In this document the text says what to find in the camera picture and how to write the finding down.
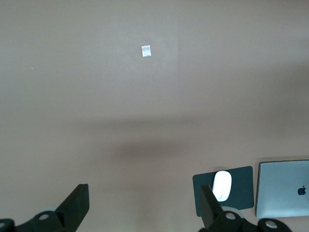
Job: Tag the white computer mouse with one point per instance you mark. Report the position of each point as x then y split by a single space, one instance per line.
223 183

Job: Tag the silver laptop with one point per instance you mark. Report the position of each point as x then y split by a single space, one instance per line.
280 193

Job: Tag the small square tape patch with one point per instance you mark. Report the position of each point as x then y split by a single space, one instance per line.
146 51

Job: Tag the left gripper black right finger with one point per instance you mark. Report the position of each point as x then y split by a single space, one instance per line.
211 210

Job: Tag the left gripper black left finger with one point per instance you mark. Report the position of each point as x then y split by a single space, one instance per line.
70 210

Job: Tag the black mouse pad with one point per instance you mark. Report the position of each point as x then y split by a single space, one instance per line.
241 188

